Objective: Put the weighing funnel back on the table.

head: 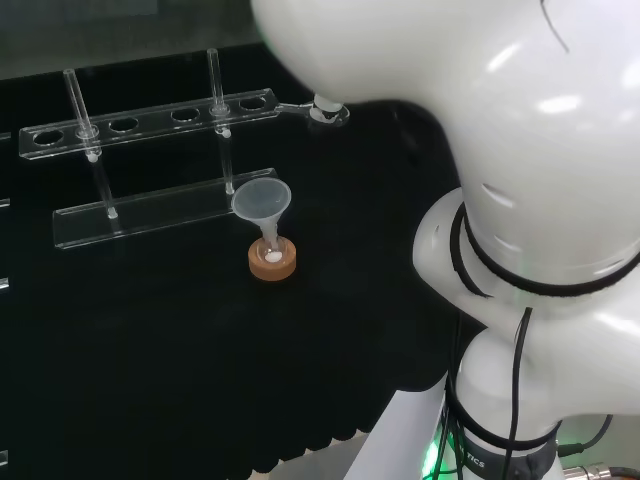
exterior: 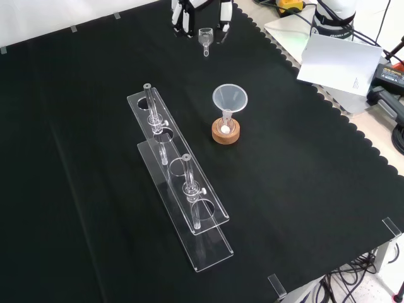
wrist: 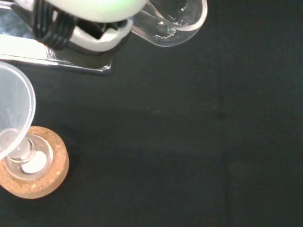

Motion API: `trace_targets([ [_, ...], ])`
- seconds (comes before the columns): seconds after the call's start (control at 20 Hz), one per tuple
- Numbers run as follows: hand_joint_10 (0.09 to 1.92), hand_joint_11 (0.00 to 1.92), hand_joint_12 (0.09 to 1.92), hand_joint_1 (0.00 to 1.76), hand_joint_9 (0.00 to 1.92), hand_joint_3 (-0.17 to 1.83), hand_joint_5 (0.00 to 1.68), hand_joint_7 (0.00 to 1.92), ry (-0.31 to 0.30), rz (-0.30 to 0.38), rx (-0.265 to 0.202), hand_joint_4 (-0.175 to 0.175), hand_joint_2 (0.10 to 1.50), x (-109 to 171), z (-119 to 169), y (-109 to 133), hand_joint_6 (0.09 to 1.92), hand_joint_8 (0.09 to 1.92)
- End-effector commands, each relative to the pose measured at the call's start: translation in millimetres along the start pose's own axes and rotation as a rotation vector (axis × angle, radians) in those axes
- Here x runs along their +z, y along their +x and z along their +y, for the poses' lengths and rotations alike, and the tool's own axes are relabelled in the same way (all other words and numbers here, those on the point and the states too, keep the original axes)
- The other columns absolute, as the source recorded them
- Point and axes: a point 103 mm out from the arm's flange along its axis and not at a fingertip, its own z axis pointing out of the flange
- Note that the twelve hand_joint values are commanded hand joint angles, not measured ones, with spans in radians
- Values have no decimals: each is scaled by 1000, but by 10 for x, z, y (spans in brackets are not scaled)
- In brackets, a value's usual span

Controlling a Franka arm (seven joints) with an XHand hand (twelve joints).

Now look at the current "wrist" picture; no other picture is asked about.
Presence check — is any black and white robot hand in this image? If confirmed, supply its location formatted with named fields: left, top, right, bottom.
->
left=13, top=0, right=148, bottom=52

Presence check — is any clear acrylic funnel stand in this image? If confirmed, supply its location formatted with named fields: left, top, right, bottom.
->
left=0, top=0, right=112, bottom=77

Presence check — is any translucent plastic funnel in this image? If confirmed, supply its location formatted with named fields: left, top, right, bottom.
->
left=0, top=61, right=37, bottom=160

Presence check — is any black table cloth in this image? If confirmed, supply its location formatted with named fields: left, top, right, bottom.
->
left=0, top=0, right=303, bottom=227

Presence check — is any round-bottom glass flask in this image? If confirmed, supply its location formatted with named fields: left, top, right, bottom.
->
left=3, top=134, right=54, bottom=182

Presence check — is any cork ring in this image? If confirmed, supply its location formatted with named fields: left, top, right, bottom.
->
left=0, top=125, right=70, bottom=200

